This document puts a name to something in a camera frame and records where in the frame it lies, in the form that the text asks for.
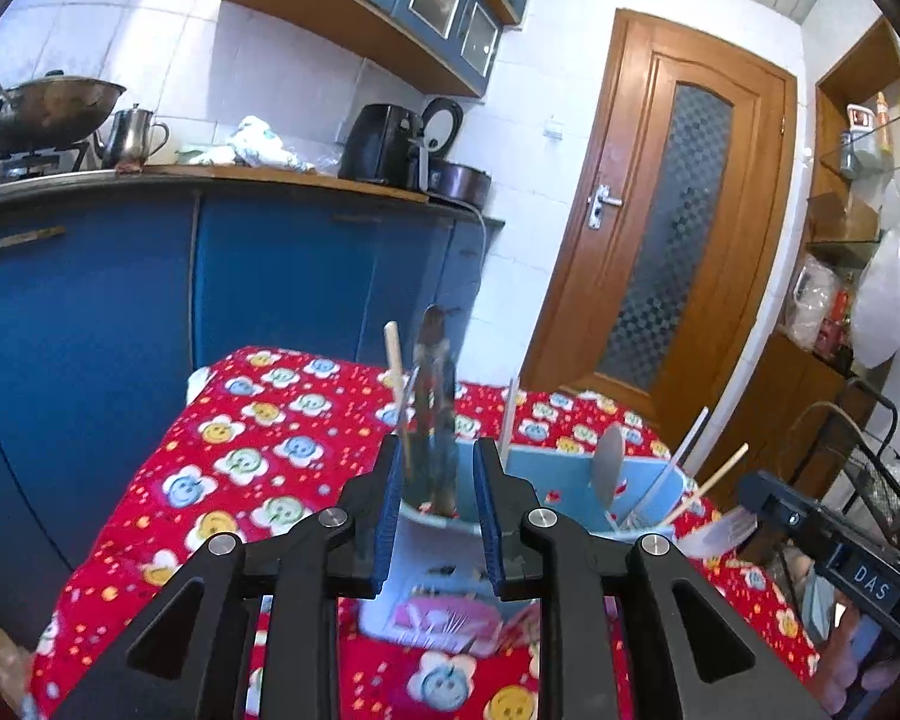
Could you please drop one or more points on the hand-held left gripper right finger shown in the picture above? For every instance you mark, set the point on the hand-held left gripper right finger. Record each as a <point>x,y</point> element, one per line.
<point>489,525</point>

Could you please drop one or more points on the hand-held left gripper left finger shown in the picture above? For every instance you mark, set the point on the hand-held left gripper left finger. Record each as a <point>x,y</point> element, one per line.
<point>382,517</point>

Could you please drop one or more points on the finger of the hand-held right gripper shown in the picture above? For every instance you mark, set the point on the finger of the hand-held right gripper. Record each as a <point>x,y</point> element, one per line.
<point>776,502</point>

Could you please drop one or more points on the white plastic fork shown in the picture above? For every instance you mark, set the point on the white plastic fork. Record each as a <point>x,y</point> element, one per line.
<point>716,536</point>

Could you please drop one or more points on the light blue utensil box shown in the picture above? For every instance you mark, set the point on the light blue utensil box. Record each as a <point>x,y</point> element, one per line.
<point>547,472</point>

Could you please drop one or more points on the metal tongs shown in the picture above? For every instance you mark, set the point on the metal tongs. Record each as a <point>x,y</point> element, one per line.
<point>435,390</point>

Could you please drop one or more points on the metal fork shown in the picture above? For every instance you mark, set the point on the metal fork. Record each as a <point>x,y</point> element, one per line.
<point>634,521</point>

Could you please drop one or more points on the person's right hand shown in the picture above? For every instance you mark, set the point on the person's right hand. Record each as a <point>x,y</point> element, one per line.
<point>855,660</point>

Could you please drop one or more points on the wooden shelf unit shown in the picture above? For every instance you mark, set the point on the wooden shelf unit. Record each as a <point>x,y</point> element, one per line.
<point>787,390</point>

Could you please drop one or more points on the red smiley flower tablecloth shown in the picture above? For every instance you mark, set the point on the red smiley flower tablecloth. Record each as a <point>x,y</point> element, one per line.
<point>232,465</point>

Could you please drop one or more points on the bagged food packets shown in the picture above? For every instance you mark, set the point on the bagged food packets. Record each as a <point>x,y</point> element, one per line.
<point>810,300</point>

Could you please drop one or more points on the white plastic bag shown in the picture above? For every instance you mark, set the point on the white plastic bag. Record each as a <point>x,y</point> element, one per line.
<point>881,300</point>

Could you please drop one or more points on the wooden door with glass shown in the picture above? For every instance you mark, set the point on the wooden door with glass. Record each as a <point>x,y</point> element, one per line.
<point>622,240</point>

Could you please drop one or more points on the rice cooker with open lid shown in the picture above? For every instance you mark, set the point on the rice cooker with open lid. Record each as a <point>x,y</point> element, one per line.
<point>461,184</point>

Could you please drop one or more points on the blue kitchen base cabinets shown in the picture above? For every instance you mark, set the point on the blue kitchen base cabinets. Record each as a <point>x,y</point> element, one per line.
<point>82,315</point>

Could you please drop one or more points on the black air fryer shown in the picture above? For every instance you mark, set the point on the black air fryer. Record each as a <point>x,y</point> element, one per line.
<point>371,142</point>

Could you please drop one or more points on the orange bottle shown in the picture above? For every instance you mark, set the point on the orange bottle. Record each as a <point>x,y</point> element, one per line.
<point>883,127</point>

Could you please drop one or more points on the white mug with red print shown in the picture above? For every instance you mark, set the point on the white mug with red print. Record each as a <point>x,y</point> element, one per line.
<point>861,120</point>

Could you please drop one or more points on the white patterned cloth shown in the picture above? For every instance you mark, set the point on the white patterned cloth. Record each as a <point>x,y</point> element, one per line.
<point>259,142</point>

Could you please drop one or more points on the metal kettle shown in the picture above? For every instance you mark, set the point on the metal kettle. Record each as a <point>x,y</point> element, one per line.
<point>131,139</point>

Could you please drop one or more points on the gas stove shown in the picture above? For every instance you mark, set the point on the gas stove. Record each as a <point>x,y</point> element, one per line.
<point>22,165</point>

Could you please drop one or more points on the large metal wok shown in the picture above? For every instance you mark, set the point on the large metal wok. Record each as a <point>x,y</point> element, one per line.
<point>45,112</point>

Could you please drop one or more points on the white light switch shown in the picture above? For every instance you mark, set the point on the white light switch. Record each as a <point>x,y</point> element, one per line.
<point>553,129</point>

